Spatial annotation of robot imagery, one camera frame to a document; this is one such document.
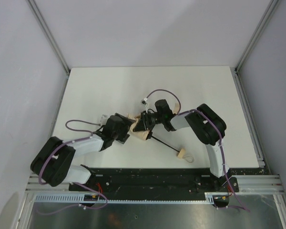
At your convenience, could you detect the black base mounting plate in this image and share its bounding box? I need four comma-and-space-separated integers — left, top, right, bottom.
69, 167, 240, 200

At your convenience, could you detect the left aluminium corner post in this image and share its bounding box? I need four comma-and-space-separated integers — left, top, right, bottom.
26, 0, 71, 75

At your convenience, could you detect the grey slotted cable duct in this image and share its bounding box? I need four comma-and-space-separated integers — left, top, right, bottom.
34, 192, 228, 204

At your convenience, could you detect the beige folding umbrella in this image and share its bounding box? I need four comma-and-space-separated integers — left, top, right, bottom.
127, 100, 194, 163

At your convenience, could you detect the aluminium corner post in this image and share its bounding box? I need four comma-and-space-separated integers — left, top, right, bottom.
26, 0, 71, 75
235, 0, 282, 74

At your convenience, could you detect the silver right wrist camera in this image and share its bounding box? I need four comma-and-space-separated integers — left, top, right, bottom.
140, 97, 149, 111

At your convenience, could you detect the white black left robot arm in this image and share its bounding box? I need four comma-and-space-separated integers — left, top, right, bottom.
30, 113, 135, 187

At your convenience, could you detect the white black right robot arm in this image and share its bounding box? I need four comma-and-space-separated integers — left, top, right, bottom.
132, 99, 229, 178

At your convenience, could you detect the right aluminium corner post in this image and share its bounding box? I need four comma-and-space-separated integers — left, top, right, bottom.
235, 0, 282, 74

